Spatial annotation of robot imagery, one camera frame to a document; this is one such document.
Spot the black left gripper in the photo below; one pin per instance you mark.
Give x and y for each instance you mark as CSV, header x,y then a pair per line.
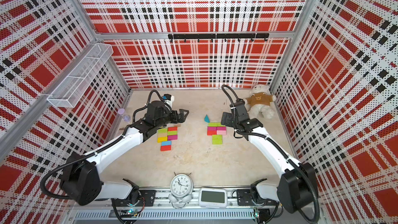
x,y
181,118

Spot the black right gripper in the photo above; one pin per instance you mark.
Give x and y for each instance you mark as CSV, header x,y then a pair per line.
x,y
226,118

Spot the light green block top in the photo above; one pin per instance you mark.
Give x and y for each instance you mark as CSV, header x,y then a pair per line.
x,y
219,125
213,124

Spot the teal triangle block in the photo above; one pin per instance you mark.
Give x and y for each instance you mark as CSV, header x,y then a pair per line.
x,y
206,119

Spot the pink block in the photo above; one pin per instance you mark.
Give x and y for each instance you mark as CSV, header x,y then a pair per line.
x,y
221,132

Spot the magenta rectangular block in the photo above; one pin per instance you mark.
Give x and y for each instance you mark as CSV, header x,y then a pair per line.
x,y
172,137

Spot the natural wood rectangular block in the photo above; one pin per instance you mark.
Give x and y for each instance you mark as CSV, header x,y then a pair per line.
x,y
161,135

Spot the yellow rectangular block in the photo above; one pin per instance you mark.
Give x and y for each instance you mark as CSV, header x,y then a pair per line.
x,y
162,139

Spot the blue rectangular block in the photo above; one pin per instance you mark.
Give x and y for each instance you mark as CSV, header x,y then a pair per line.
x,y
166,143

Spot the red block front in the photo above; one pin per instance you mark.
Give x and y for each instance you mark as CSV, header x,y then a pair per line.
x,y
166,147

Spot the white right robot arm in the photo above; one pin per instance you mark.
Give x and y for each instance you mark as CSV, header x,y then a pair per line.
x,y
297,189

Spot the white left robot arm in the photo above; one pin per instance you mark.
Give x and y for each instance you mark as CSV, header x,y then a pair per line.
x,y
80,179

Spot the white teddy bear brown shirt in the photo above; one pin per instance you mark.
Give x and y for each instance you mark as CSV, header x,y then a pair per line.
x,y
259,102

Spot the purple sand hourglass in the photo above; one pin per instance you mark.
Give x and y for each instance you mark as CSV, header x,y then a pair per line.
x,y
125,117

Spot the white twin-bell alarm clock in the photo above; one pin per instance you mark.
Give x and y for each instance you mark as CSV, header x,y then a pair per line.
x,y
181,190

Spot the white digital clock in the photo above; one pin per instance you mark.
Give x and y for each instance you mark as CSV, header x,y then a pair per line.
x,y
213,198

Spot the black wall hook rail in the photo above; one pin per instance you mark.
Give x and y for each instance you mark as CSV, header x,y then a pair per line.
x,y
219,36

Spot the white wire mesh basket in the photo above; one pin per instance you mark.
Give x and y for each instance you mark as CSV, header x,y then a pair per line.
x,y
69,92

